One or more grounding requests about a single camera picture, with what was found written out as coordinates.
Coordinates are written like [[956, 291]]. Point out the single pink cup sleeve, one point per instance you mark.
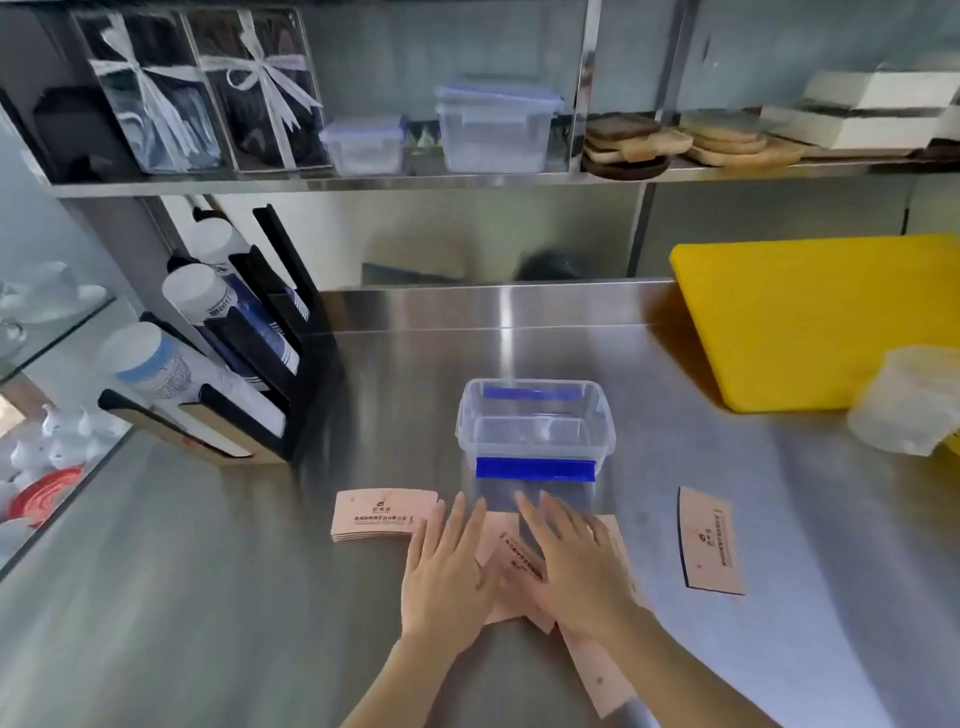
[[711, 544]]

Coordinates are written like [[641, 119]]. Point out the white flat box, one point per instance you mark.
[[877, 88], [951, 124], [847, 129]]

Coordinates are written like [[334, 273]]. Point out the large clear lidded container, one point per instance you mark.
[[495, 127]]

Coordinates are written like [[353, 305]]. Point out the person's left hand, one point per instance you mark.
[[442, 585]]

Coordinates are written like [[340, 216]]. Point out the stainless steel shelf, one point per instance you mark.
[[300, 183]]

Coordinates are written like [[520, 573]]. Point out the red saucer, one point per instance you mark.
[[45, 499]]

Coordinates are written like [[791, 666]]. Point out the stack of brown wooden trays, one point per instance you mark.
[[626, 142]]

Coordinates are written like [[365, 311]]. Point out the white cup and saucer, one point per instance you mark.
[[9, 339], [45, 296]]

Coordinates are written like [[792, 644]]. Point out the person's right hand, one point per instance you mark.
[[581, 574]]

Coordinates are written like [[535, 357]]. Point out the stack of pink cup sleeves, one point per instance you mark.
[[382, 514]]

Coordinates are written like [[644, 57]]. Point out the small clear lidded container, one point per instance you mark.
[[364, 146]]

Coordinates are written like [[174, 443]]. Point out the medium paper cup sleeve dark-blue print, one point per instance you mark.
[[199, 294]]

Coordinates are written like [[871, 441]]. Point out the clear plastic measuring cup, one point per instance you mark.
[[911, 405]]

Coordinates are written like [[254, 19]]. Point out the narrow white paper cup sleeve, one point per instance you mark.
[[214, 240]]

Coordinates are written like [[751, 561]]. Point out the group of white porcelain tableware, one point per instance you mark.
[[64, 439]]

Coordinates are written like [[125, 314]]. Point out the yellow cutting board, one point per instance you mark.
[[802, 322]]

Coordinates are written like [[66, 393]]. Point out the black cup holder rack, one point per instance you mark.
[[315, 360]]

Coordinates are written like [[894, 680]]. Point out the wide paper cup sleeve light-blue band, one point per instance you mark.
[[150, 360]]

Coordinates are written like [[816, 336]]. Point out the clear container with blue clips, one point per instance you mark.
[[534, 439]]

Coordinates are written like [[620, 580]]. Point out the person's right forearm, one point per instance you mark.
[[675, 675]]

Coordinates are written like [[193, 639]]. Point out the glass shelf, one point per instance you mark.
[[52, 337]]

